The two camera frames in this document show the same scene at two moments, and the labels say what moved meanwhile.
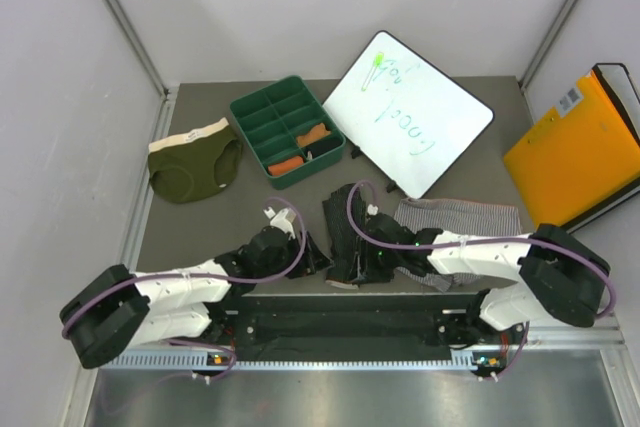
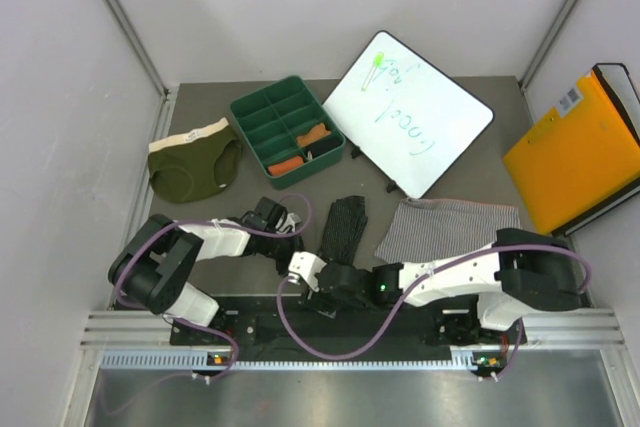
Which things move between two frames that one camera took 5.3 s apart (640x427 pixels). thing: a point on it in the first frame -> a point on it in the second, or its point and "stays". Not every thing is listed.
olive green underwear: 194,166 stays
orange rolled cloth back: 317,133 stays
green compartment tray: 273,117 stays
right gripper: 366,270 -> 322,302
